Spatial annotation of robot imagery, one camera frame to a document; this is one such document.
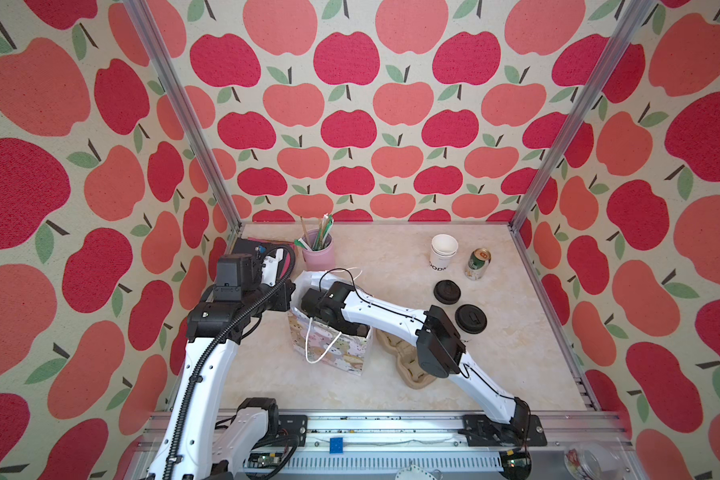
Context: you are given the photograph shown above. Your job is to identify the white paper gift bag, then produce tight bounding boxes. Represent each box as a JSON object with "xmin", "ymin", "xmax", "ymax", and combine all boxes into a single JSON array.
[{"xmin": 287, "ymin": 271, "xmax": 373, "ymax": 376}]

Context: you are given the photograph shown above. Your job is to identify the cardboard cup carrier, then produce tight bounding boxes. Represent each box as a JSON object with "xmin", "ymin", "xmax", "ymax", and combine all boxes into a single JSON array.
[{"xmin": 375, "ymin": 330, "xmax": 437, "ymax": 390}]

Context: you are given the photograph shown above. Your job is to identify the black cup lid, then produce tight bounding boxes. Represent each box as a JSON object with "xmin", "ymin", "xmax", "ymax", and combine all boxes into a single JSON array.
[
  {"xmin": 455, "ymin": 304, "xmax": 487, "ymax": 335},
  {"xmin": 433, "ymin": 279, "xmax": 462, "ymax": 305}
]

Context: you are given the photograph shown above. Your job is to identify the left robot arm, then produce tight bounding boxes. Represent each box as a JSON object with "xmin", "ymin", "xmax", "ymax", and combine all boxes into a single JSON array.
[{"xmin": 146, "ymin": 244, "xmax": 296, "ymax": 479}]

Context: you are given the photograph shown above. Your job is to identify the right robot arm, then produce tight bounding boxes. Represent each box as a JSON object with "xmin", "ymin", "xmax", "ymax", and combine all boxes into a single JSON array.
[{"xmin": 291, "ymin": 275, "xmax": 531, "ymax": 446}]

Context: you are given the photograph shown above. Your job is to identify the black napkin stack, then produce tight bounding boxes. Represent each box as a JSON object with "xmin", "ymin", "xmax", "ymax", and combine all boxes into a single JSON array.
[{"xmin": 230, "ymin": 238, "xmax": 294, "ymax": 254}]

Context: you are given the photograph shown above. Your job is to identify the pink straw holder cup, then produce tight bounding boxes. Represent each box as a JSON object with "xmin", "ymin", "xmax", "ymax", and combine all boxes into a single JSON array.
[{"xmin": 301, "ymin": 234, "xmax": 336, "ymax": 271}]

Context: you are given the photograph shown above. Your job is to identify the brown wooden stirrer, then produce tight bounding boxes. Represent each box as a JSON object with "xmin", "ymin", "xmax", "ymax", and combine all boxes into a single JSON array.
[{"xmin": 299, "ymin": 216, "xmax": 312, "ymax": 250}]

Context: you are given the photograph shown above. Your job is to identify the green paper straw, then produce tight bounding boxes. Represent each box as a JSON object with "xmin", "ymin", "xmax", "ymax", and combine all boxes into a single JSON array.
[{"xmin": 315, "ymin": 214, "xmax": 334, "ymax": 250}]

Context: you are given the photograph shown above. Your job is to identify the blue small block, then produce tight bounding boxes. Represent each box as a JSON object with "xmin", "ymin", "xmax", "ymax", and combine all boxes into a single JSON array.
[{"xmin": 329, "ymin": 437, "xmax": 344, "ymax": 455}]

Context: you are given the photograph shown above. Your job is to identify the green drink can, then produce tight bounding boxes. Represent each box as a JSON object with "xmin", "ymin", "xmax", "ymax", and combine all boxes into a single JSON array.
[{"xmin": 465, "ymin": 248, "xmax": 492, "ymax": 281}]

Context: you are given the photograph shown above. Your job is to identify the clear plastic container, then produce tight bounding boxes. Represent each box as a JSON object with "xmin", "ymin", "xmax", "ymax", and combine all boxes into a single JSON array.
[{"xmin": 564, "ymin": 442, "xmax": 625, "ymax": 480}]

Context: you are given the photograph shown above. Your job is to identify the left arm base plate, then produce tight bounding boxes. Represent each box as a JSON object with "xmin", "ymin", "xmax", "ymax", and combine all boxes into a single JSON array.
[{"xmin": 254, "ymin": 415, "xmax": 309, "ymax": 448}]

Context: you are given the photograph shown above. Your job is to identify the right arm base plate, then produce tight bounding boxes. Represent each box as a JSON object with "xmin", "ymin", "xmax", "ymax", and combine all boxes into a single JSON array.
[{"xmin": 458, "ymin": 414, "xmax": 548, "ymax": 448}]

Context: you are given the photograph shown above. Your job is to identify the left aluminium frame post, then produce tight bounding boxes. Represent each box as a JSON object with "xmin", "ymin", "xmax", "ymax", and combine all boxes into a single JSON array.
[{"xmin": 124, "ymin": 0, "xmax": 243, "ymax": 238}]

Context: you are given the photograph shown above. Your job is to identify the aluminium frame post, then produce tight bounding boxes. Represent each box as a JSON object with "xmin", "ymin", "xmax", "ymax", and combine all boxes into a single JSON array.
[
  {"xmin": 124, "ymin": 0, "xmax": 243, "ymax": 238},
  {"xmin": 509, "ymin": 0, "xmax": 658, "ymax": 237}
]

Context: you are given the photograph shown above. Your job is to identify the right aluminium frame post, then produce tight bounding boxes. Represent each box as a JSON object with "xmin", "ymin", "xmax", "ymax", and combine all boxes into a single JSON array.
[{"xmin": 509, "ymin": 0, "xmax": 658, "ymax": 237}]

